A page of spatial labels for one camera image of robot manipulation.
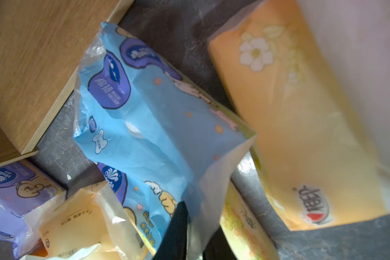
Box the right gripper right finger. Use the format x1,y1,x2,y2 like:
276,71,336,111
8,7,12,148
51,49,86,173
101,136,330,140
202,227,237,260

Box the cream tissue pack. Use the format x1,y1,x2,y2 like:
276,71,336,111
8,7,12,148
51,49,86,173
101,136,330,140
23,182,148,260

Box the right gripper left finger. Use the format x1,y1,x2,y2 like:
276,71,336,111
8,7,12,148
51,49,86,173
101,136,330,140
153,201,188,260

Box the wooden two-tier shelf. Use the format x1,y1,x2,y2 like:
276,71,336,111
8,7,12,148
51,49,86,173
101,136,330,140
0,1,132,167

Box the green yellow tissue pack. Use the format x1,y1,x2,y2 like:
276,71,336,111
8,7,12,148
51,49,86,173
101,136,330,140
220,182,280,260

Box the white tissue pack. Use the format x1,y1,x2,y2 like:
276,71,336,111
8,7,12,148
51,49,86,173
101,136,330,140
0,159,66,258

